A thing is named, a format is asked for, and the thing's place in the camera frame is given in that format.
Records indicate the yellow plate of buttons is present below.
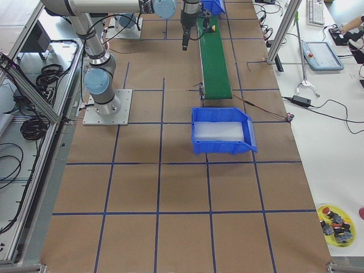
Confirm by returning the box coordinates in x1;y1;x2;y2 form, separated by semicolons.
316;204;356;247

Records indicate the teach pendant tablet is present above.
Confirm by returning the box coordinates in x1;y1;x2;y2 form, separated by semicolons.
301;42;344;71

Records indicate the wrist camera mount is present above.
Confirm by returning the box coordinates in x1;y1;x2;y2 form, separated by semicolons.
198;3;212;30

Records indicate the black handle bar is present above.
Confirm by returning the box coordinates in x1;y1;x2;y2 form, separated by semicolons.
275;54;284;72

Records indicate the reacher grabber tool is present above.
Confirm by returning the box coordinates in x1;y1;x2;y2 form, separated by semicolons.
294;11;320;98

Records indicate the person hand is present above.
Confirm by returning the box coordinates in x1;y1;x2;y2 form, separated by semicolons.
339;24;352;34

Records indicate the white keyboard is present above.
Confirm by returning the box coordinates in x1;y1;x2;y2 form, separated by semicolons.
306;0;325;27

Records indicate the black electronics box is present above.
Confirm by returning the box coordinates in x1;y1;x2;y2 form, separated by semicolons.
329;28;349;46

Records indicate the red black wire pair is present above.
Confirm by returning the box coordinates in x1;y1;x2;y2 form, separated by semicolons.
233;95;293;123

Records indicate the black power adapter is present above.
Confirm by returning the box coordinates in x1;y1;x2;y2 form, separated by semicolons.
291;95;311;107

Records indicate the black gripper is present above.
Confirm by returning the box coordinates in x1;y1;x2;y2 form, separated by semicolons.
180;8;200;51

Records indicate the aluminium frame post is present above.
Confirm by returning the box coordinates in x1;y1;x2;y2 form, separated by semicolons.
266;0;301;64

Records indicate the left blue plastic bin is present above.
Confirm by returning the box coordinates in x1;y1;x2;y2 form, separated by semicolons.
201;0;225;16

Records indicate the blue plastic bin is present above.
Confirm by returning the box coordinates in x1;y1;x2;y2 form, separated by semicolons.
201;0;225;16
191;107;258;155

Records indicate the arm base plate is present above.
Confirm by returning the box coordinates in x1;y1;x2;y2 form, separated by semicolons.
105;18;143;40
82;89;133;126

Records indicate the right blue plastic bin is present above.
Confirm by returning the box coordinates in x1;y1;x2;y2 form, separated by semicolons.
191;107;258;155

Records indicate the green conveyor belt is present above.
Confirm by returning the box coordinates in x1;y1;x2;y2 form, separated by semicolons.
198;15;233;100

